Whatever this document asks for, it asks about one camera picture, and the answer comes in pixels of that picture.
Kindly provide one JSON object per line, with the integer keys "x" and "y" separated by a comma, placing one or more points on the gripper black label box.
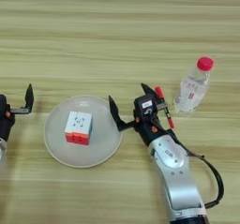
{"x": 143, "y": 104}
{"x": 2, "y": 102}

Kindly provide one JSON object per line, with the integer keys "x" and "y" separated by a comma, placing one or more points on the clear bottle red cap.
{"x": 192, "y": 93}

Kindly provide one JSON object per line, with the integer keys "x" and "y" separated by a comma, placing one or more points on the red black marker pen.
{"x": 168, "y": 116}

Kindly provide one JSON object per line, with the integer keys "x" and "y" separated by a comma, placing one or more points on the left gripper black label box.
{"x": 2, "y": 102}

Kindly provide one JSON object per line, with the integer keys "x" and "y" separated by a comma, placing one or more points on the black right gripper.
{"x": 150, "y": 131}

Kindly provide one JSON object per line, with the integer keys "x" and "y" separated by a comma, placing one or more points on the round white plate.
{"x": 103, "y": 146}

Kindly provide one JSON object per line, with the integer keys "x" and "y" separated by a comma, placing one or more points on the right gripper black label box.
{"x": 143, "y": 104}

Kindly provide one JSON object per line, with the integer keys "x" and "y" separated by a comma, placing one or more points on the colourful puzzle cube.
{"x": 78, "y": 124}

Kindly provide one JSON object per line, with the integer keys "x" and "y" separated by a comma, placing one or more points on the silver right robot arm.
{"x": 178, "y": 177}

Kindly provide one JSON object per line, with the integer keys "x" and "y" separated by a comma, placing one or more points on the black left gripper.
{"x": 4, "y": 124}

